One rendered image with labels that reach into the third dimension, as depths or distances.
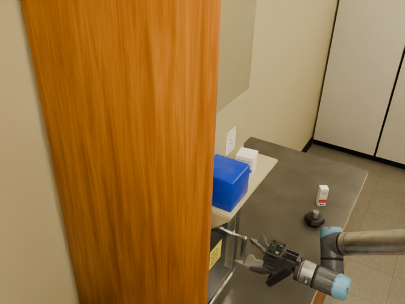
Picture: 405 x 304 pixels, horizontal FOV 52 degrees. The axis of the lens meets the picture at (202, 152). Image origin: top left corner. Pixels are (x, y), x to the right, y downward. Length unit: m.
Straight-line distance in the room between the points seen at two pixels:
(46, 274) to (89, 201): 0.35
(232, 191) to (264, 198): 1.05
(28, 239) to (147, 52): 0.71
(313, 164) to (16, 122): 1.64
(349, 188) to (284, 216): 0.44
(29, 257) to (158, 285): 0.40
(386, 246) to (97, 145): 0.87
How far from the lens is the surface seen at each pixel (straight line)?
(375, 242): 1.37
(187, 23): 0.77
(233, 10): 1.02
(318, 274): 1.37
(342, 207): 2.09
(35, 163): 1.23
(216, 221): 1.05
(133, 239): 1.16
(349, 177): 2.32
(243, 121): 1.23
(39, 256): 1.39
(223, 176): 1.01
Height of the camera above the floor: 2.17
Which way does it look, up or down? 31 degrees down
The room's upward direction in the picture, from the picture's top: 2 degrees clockwise
